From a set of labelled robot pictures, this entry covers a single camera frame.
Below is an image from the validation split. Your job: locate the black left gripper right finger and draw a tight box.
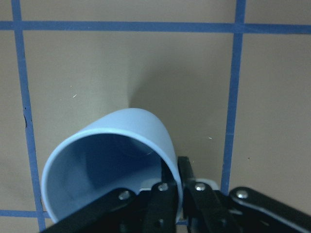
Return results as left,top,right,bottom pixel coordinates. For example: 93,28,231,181
178,156,311,233

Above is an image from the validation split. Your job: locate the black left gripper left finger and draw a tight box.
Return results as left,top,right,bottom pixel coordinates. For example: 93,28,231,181
44,167,178,233

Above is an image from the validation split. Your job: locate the light blue plastic cup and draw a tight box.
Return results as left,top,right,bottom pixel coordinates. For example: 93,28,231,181
41,108,183,222

